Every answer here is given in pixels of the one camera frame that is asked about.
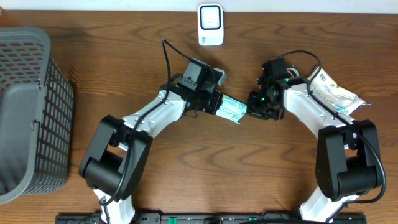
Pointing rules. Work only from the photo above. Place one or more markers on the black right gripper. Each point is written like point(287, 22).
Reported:
point(252, 109)

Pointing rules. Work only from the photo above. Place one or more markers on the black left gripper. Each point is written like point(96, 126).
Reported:
point(214, 103)

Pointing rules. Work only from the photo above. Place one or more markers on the light green candy packet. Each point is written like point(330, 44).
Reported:
point(231, 109)

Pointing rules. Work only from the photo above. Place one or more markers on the yellow white snack bag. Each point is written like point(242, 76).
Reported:
point(343, 100)

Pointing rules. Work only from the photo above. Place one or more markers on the black round logo packet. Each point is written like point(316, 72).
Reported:
point(293, 71)

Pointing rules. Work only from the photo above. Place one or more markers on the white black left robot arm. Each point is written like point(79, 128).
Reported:
point(115, 159)

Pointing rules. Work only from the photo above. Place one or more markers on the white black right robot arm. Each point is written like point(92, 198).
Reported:
point(348, 162)

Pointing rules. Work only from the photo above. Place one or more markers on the grey plastic mesh basket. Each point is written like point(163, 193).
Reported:
point(37, 107)

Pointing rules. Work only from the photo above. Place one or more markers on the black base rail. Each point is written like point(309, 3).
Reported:
point(156, 218)

